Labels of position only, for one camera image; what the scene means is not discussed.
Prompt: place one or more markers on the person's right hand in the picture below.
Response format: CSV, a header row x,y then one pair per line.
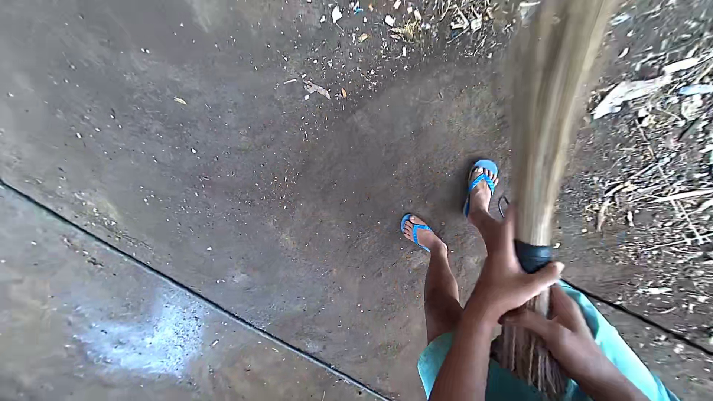
x,y
548,328

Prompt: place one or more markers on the person's left hand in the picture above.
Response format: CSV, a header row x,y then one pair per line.
x,y
501,281

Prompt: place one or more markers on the person's right thumb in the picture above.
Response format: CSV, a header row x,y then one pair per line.
x,y
523,319

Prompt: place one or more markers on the person's left index finger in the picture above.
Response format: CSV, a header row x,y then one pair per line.
x,y
508,236

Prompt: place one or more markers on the person's left thumb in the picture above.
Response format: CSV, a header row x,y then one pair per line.
x,y
543,280

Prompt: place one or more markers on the stick broom with black band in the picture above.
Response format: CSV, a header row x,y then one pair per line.
x,y
543,128

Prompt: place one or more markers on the person's right forearm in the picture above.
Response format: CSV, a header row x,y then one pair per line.
x,y
599,370

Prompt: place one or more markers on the person's left forearm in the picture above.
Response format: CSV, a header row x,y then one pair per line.
x,y
463,359

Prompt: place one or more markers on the person's legs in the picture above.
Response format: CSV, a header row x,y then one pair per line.
x,y
443,289

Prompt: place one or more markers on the pile of twigs and litter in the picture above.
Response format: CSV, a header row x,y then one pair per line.
x,y
657,195

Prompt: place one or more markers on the white plastic scrap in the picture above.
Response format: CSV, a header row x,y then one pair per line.
x,y
629,93

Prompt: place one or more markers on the scattered leaves and paper scraps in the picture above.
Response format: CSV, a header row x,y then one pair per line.
x,y
409,28

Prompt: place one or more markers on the grey dry leaf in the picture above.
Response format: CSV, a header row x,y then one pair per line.
x,y
316,89

